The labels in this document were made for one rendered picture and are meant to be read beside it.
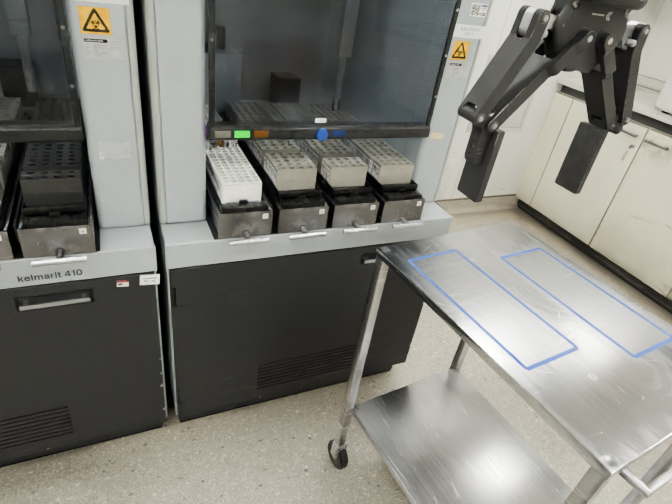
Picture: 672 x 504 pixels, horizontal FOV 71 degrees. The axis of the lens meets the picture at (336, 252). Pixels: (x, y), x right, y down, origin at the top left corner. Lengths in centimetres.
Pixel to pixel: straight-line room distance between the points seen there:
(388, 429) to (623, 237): 209
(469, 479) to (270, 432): 66
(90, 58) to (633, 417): 115
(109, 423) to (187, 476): 28
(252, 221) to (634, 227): 235
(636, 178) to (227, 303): 238
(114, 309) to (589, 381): 103
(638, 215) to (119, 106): 264
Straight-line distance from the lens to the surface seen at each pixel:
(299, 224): 123
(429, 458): 138
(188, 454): 165
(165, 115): 113
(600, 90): 53
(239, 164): 128
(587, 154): 56
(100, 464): 168
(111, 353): 136
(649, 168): 302
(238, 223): 117
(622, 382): 97
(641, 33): 53
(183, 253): 119
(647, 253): 305
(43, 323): 129
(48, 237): 115
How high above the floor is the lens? 137
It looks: 33 degrees down
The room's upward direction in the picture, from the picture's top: 10 degrees clockwise
